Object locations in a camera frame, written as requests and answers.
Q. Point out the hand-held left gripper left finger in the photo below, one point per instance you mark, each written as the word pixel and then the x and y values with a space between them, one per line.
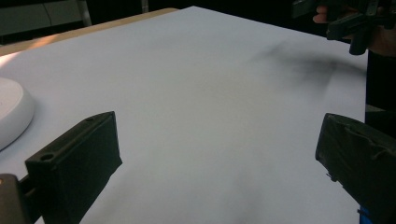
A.
pixel 74 161

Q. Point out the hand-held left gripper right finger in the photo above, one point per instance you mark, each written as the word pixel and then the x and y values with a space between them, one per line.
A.
pixel 361 161

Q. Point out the white round plate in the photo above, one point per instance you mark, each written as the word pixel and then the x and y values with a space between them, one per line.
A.
pixel 12 109

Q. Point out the grey cabinet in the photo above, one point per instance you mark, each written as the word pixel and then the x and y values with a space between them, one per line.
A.
pixel 37 15

